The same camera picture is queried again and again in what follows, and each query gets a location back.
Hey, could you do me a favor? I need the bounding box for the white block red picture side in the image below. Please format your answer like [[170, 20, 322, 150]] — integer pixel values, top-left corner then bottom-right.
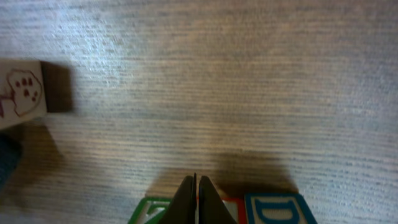
[[1, 58, 47, 129]]

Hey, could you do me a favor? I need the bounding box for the block with blue X side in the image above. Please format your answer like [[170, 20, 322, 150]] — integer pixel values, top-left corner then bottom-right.
[[244, 193, 318, 224]]

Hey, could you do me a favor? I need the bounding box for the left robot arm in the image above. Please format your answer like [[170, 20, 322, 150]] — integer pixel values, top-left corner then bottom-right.
[[0, 133, 22, 189]]

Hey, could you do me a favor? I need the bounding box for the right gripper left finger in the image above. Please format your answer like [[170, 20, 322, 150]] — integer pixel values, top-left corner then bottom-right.
[[158, 173, 197, 224]]

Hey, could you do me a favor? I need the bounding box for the white block green N side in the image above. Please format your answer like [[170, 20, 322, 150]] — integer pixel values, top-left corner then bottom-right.
[[128, 197, 172, 224]]

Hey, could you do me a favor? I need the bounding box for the block with red M side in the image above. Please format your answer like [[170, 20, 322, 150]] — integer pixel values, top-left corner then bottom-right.
[[195, 198, 247, 224]]

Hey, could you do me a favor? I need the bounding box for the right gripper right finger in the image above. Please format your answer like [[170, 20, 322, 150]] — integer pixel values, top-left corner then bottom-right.
[[198, 175, 237, 224]]

